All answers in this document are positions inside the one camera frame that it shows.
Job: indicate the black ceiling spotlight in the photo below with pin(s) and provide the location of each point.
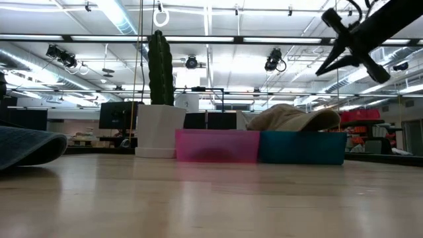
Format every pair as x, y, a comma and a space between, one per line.
69, 60
400, 66
53, 51

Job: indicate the black ceiling camera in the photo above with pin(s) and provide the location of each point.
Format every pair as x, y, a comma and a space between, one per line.
191, 62

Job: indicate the white plant pot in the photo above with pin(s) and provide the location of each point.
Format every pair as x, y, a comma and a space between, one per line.
158, 132

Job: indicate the black overhead light bar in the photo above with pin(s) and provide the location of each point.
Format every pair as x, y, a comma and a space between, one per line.
238, 40

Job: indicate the red translucent plastic bin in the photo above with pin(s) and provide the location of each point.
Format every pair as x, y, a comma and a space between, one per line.
238, 140

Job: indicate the teal plastic bin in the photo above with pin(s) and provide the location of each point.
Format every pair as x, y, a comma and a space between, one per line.
297, 148

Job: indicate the green cactus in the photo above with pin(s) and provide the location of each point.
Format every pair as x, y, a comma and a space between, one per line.
160, 66

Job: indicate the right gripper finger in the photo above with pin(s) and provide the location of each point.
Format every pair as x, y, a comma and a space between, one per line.
343, 63
333, 56

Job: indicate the red crate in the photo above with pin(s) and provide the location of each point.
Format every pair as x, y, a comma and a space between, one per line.
360, 115

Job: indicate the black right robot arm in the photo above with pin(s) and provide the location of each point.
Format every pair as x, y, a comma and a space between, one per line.
409, 10

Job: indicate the black background monitor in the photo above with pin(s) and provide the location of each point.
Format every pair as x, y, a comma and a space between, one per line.
115, 115

